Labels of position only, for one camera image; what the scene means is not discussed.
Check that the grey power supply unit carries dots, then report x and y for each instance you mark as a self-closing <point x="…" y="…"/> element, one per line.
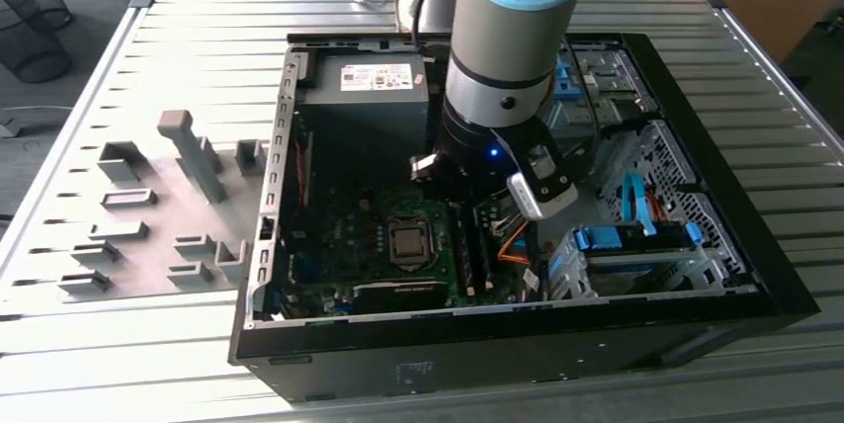
<point x="369" y="116"/>

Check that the silver CPU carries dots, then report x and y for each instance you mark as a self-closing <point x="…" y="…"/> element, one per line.
<point x="408" y="241"/>

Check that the black open PC case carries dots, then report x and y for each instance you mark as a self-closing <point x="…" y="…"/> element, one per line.
<point x="461" y="359"/>

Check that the grey plastic parts rack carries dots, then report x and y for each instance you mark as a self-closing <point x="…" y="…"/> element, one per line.
<point x="164" y="215"/>

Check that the grey metal drive cage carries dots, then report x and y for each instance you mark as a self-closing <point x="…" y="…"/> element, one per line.
<point x="573" y="119"/>

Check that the blue drive bay latch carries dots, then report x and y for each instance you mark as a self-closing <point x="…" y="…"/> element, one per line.
<point x="564" y="82"/>

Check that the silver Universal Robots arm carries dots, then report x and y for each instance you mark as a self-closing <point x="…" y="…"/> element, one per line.
<point x="508" y="47"/>

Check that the grey metal disk bay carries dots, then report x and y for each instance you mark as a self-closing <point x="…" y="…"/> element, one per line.
<point x="659" y="257"/>

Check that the hard disk in blue carrier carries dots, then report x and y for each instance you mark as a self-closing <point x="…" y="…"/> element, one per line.
<point x="600" y="237"/>

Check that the CPU socket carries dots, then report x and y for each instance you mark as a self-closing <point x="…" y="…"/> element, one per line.
<point x="408" y="220"/>

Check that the black graphics card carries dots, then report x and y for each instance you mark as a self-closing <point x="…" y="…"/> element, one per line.
<point x="401" y="294"/>

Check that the green motherboard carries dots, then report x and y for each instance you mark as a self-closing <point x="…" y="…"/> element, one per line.
<point x="343" y="245"/>

